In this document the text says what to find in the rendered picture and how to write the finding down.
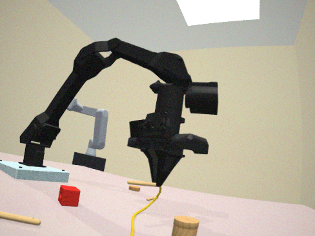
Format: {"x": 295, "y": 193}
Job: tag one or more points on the light wooden stick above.
{"x": 142, "y": 184}

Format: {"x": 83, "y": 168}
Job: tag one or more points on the tan wooden stick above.
{"x": 19, "y": 218}

